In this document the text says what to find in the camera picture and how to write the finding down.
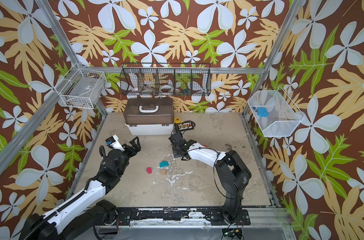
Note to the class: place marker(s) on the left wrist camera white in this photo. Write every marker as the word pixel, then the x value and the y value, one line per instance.
pixel 113 143

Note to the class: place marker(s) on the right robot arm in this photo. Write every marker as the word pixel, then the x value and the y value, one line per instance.
pixel 232 172

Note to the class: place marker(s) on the white wire basket right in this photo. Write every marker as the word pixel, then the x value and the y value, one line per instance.
pixel 284 115

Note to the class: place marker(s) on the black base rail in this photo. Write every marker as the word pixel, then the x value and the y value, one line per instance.
pixel 212 216

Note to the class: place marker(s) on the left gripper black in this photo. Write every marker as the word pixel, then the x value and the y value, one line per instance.
pixel 136 147

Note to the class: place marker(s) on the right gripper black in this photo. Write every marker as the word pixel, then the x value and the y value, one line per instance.
pixel 178 145

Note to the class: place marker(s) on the blue object in basket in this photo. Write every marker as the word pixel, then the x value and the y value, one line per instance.
pixel 262 112

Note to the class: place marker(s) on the black wire basket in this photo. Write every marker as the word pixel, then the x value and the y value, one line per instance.
pixel 156 79

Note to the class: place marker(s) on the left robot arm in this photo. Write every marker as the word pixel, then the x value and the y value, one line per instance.
pixel 87 208

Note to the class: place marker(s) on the white box brown lid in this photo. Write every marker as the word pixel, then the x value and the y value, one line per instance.
pixel 149 116

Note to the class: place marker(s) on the white wire basket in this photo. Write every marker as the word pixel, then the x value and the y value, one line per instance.
pixel 284 115
pixel 81 87

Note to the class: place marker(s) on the teal arch block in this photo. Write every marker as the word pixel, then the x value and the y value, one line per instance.
pixel 164 164

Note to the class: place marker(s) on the yellow tape measure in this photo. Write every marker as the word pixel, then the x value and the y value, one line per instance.
pixel 177 120

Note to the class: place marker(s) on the white wire basket left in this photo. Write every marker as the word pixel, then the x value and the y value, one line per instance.
pixel 81 87

